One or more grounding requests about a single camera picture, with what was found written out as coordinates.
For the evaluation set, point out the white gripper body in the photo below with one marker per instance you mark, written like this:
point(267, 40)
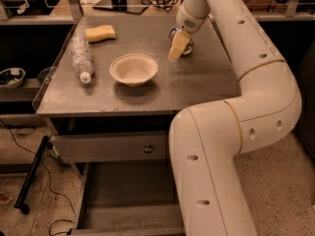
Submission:
point(187, 21)

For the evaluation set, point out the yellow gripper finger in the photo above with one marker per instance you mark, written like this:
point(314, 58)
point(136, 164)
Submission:
point(179, 41)

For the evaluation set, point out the blue pepsi can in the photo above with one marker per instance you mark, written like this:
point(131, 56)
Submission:
point(189, 46)

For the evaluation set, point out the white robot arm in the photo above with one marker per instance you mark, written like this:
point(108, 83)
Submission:
point(204, 138)

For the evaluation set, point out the round metal drawer knob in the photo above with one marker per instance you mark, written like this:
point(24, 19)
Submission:
point(148, 148)

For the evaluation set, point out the grey drawer cabinet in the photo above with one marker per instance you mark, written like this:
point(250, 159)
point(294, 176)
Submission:
point(113, 131)

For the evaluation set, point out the grey top drawer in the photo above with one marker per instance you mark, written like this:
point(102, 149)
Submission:
point(110, 146)

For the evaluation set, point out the open grey middle drawer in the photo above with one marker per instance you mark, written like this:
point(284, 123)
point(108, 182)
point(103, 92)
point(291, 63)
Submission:
point(128, 198)

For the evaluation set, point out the white paper bowl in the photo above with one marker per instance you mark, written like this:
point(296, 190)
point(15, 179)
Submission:
point(133, 70)

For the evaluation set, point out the black monitor stand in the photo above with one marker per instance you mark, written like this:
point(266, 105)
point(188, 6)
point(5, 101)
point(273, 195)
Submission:
point(136, 7)

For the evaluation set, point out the yellow sponge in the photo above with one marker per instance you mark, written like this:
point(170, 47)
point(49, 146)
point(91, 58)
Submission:
point(100, 33)

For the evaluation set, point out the clear plastic water bottle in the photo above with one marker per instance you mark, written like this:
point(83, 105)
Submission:
point(82, 60)

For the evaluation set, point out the bowl with dark items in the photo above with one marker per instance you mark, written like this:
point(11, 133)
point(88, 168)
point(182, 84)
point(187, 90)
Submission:
point(11, 78)

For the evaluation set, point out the black bar on floor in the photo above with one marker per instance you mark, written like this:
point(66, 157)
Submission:
point(21, 199)

